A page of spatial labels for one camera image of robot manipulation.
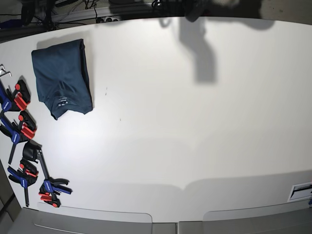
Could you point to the long black bar clamp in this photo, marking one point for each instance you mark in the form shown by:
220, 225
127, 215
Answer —
51, 187

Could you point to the top blue red bar clamp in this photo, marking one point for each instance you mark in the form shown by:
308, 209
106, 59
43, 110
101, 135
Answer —
16, 101

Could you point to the grey chair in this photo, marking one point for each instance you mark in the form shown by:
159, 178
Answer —
68, 220
287, 218

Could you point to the silver metal hook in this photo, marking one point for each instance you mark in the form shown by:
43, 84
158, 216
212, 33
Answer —
3, 71

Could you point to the aluminium frame rail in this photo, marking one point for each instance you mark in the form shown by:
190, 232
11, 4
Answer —
89, 14

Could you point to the left grey chair back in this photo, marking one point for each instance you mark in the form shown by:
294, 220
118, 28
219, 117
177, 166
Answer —
68, 220

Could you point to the right grey chair back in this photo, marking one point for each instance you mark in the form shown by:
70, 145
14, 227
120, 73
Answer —
287, 218

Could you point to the dark blue T-shirt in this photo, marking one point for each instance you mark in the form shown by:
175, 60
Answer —
62, 78

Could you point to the blue red bar clamp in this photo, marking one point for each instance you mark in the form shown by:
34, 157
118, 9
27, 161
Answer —
16, 101
23, 132
26, 176

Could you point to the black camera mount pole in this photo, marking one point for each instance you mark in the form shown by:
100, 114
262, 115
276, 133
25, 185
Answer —
194, 9

